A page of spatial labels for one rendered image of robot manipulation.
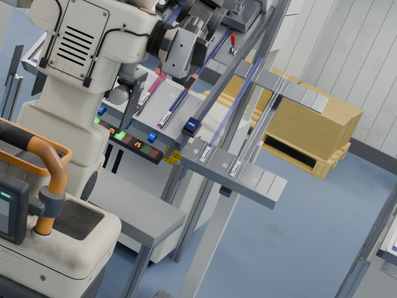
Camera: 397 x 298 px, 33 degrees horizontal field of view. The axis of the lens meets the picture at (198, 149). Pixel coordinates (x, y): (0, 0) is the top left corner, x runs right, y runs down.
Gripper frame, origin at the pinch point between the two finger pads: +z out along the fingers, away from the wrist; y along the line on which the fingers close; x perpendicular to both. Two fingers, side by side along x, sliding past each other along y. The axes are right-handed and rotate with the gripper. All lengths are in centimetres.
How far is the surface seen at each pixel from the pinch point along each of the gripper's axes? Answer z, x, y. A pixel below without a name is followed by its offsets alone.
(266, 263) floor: 122, -4, -49
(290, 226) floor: 160, -45, -48
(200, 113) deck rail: 5.8, 2.9, -11.8
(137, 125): 9.6, 17.0, 6.0
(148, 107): 7.5, 9.7, 5.9
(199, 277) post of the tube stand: 49, 42, -36
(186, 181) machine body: 46.6, 11.0, -11.2
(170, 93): 7.2, 0.3, 2.5
